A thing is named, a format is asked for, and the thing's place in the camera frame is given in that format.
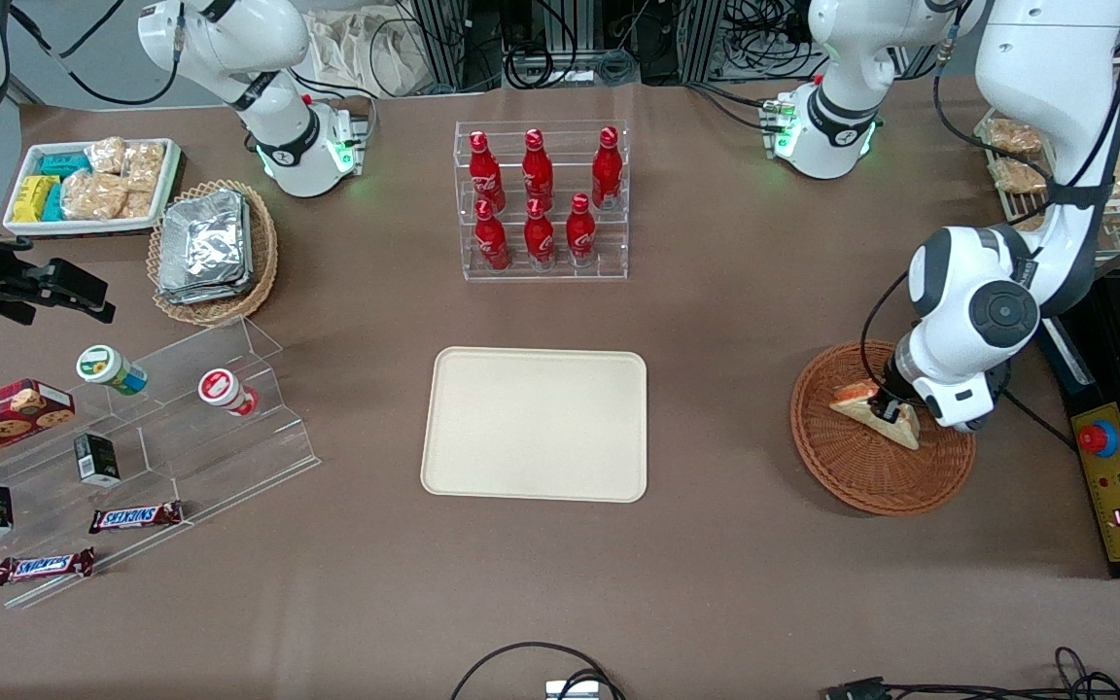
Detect black equipment base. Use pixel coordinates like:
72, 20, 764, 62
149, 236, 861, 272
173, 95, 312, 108
1036, 270, 1120, 581

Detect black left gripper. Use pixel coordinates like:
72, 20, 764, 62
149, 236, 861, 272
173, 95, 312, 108
868, 355, 921, 425

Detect light oval wicker basket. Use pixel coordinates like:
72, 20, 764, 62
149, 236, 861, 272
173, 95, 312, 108
147, 179, 279, 327

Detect snickers bar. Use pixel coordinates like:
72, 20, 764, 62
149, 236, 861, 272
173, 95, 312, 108
88, 501, 185, 535
0, 547, 96, 586

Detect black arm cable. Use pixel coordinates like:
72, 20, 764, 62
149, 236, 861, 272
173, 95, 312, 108
859, 270, 1078, 450
11, 0, 182, 108

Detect beige plastic tray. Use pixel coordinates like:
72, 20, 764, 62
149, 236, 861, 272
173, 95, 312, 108
421, 347, 648, 504

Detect red cola bottle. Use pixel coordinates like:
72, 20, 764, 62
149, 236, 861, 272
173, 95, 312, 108
522, 127, 554, 207
474, 199, 511, 272
591, 126, 623, 211
468, 130, 506, 210
524, 197, 556, 268
566, 192, 597, 266

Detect red lid cup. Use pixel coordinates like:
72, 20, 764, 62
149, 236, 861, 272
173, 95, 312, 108
197, 367, 260, 418

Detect white cloth bag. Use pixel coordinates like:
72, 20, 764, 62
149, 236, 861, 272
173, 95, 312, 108
307, 10, 425, 98

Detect black cable with connector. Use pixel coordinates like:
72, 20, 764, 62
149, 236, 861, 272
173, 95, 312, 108
820, 647, 1120, 700

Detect green lid cup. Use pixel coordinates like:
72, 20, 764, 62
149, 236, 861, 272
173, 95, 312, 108
76, 344, 149, 396

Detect yellow snack pack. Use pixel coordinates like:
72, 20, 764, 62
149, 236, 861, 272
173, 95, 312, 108
13, 175, 60, 223

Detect silver foil pack stack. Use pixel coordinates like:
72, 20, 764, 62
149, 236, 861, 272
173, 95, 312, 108
157, 190, 255, 305

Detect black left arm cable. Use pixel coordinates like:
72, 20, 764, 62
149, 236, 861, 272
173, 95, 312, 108
859, 270, 1078, 450

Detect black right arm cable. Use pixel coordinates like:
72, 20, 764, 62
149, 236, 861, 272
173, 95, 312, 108
11, 0, 182, 108

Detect triangular sandwich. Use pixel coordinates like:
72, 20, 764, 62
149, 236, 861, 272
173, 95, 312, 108
829, 381, 921, 451

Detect white rectangular snack tray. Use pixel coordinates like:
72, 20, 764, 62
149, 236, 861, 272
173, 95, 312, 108
3, 137, 182, 237

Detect clear acrylic bottle rack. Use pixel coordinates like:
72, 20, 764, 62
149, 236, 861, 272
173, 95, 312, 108
454, 121, 631, 283

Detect black coiled background cable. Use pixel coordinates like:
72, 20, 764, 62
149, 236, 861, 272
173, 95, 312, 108
505, 39, 639, 90

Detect brown round wicker basket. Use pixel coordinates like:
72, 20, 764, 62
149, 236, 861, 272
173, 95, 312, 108
790, 339, 977, 516

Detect black looped table cable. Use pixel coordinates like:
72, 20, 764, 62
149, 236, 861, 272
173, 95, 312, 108
450, 642, 626, 700

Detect clear acrylic step shelf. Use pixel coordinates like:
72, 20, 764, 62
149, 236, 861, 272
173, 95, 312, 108
0, 316, 321, 611

